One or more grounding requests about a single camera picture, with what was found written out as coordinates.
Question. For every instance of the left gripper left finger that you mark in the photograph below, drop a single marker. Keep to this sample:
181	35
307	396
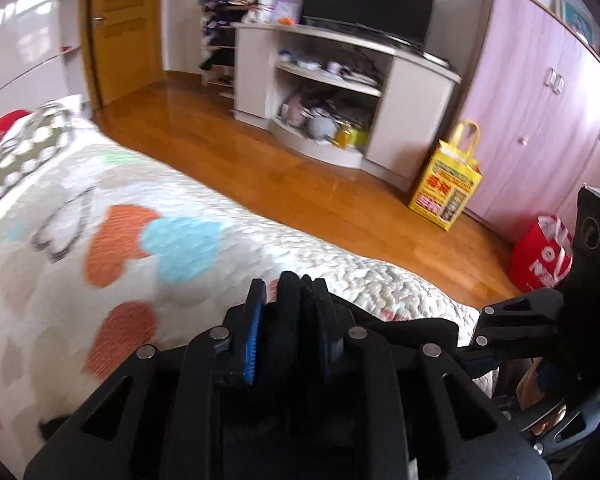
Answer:
150	418

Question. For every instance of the white tv cabinet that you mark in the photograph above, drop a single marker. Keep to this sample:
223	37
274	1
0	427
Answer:
341	99

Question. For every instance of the yellow shopping bag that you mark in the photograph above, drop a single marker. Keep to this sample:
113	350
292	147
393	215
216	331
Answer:
450	178

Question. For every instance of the green polka dot pillow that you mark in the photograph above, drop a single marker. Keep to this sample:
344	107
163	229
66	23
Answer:
44	134

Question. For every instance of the wooden door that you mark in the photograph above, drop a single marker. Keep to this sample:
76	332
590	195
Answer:
121	47

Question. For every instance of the heart pattern quilt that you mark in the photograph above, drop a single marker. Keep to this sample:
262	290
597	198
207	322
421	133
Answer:
103	249

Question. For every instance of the pink wardrobe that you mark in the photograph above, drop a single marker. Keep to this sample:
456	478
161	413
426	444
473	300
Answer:
533	88

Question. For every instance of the black television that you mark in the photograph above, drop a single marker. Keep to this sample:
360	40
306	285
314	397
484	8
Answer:
406	21

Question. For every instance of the black pants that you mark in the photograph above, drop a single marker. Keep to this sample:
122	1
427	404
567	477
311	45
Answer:
300	387

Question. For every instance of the white wardrobe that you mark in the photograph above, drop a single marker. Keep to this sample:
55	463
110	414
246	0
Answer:
40	55

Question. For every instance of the shoe rack with shoes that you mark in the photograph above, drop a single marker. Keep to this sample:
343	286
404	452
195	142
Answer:
218	36

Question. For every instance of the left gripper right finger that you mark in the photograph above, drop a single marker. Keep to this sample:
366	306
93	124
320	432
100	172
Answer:
412	385

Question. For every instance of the red shopping bag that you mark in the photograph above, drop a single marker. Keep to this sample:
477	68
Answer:
543	256

